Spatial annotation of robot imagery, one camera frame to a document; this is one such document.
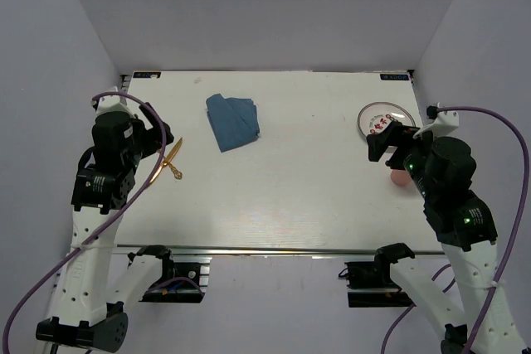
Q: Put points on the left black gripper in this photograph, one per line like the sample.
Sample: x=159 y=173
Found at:
x=153 y=136

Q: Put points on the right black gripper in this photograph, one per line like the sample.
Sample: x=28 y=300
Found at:
x=397 y=135

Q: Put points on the white patterned plate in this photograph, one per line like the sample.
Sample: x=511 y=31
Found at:
x=375 y=117

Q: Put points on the gold knife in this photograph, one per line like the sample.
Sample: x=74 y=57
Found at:
x=171 y=155

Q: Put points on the blue cloth napkin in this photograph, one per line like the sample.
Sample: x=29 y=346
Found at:
x=234 y=121

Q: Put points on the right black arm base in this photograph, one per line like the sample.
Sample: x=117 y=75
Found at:
x=367 y=289

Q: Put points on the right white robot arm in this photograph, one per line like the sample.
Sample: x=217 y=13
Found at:
x=441 y=169

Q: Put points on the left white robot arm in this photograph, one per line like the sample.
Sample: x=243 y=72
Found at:
x=86 y=315

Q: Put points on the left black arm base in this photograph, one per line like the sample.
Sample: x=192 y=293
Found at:
x=179 y=281

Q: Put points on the gold fork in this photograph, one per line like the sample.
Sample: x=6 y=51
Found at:
x=176 y=173

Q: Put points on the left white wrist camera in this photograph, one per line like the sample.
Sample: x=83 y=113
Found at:
x=109 y=101

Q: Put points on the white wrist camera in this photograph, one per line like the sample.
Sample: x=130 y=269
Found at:
x=440 y=123
x=109 y=101

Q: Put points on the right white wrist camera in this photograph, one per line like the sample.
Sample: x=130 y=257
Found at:
x=440 y=123

